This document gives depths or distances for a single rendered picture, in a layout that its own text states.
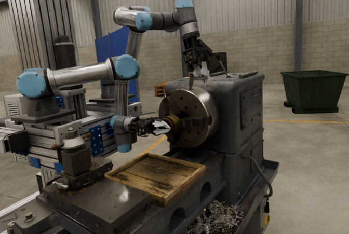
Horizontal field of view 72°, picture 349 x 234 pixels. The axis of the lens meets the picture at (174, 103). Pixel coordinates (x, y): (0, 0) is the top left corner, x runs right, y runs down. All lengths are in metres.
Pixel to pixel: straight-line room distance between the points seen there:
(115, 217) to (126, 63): 0.71
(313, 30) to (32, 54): 10.55
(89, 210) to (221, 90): 0.83
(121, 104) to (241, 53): 10.08
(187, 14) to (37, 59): 0.95
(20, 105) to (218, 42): 10.22
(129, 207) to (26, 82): 0.71
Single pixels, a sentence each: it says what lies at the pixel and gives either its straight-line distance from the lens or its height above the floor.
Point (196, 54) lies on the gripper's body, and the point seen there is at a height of 1.40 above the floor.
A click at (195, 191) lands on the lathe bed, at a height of 0.79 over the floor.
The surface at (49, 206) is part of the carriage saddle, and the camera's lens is 1.01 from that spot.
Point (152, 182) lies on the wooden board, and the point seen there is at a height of 0.89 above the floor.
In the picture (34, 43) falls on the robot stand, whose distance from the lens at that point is 1.63.
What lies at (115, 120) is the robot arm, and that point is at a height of 1.10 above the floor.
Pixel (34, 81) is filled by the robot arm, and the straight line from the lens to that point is 1.20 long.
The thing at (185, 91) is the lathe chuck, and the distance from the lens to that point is 1.19.
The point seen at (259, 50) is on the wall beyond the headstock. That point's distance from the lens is 11.18.
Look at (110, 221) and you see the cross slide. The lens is 0.75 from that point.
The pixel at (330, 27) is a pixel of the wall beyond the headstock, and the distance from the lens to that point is 11.39.
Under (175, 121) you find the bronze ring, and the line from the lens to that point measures 1.13.
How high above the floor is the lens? 1.39
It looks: 11 degrees down
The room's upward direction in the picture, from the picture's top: 4 degrees counter-clockwise
